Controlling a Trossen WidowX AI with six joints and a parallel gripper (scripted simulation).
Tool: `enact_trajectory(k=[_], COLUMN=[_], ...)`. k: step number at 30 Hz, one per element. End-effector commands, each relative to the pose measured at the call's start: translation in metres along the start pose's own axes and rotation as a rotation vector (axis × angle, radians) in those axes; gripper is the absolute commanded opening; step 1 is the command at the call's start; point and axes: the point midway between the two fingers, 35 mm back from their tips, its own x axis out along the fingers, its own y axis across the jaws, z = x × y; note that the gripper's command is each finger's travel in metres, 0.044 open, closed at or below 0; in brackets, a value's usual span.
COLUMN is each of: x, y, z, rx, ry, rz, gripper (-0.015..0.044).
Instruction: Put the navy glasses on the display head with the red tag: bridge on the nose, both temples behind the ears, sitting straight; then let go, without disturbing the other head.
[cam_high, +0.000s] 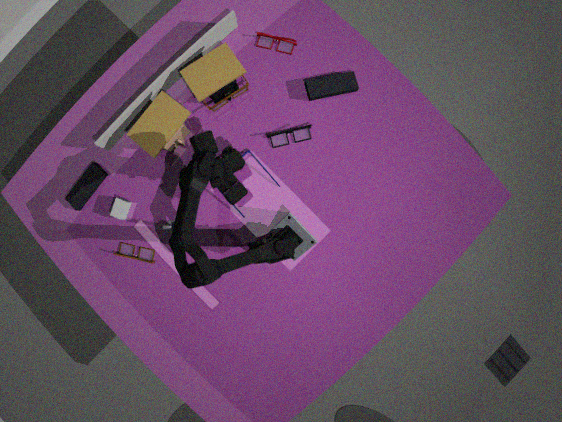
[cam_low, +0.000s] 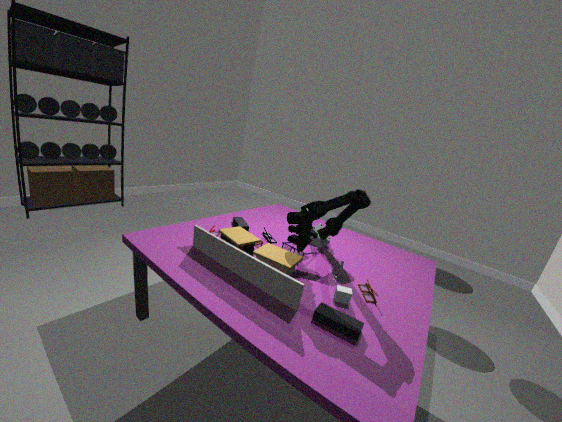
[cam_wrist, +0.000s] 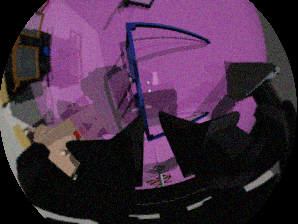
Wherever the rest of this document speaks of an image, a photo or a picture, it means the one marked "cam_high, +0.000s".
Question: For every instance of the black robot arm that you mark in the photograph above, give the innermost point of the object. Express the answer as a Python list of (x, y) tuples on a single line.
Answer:
[(192, 181)]

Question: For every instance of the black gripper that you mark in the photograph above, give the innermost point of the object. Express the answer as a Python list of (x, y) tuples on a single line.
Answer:
[(235, 193)]

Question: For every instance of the white flat panel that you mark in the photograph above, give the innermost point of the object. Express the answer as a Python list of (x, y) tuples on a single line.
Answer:
[(166, 80)]

